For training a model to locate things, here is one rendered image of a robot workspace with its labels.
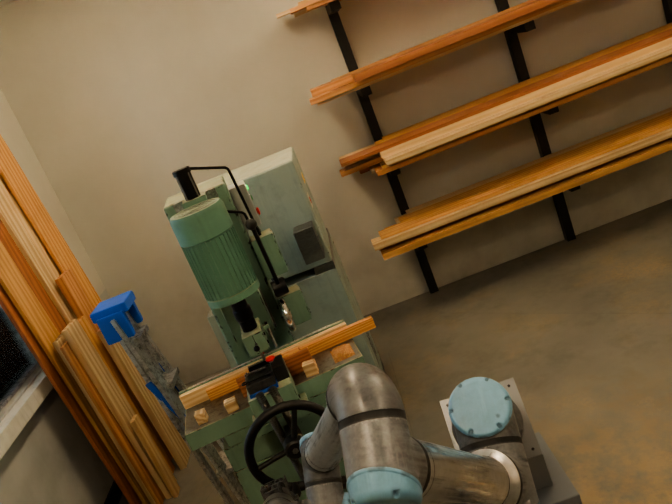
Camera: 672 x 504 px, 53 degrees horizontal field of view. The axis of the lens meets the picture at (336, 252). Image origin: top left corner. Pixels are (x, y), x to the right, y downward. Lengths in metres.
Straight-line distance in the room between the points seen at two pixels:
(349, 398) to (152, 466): 2.65
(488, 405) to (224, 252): 0.91
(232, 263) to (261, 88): 2.45
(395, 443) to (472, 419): 0.57
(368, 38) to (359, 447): 3.54
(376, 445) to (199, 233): 1.11
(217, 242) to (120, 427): 1.77
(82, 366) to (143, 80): 1.88
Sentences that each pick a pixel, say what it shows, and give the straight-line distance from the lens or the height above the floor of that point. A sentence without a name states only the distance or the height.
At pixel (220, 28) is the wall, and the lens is 4.41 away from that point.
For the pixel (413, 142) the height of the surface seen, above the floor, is 1.10.
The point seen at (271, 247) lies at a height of 1.25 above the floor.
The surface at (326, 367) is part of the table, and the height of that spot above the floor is 0.90.
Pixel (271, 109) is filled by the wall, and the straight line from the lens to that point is 4.40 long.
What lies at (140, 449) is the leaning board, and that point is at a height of 0.32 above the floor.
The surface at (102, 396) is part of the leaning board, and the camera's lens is 3.56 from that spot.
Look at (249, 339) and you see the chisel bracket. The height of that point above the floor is 1.06.
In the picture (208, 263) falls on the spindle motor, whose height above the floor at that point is 1.35.
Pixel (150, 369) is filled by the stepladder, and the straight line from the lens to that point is 2.99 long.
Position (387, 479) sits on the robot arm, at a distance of 1.10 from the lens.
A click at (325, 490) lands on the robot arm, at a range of 1.67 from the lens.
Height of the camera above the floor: 1.82
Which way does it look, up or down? 17 degrees down
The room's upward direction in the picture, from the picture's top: 22 degrees counter-clockwise
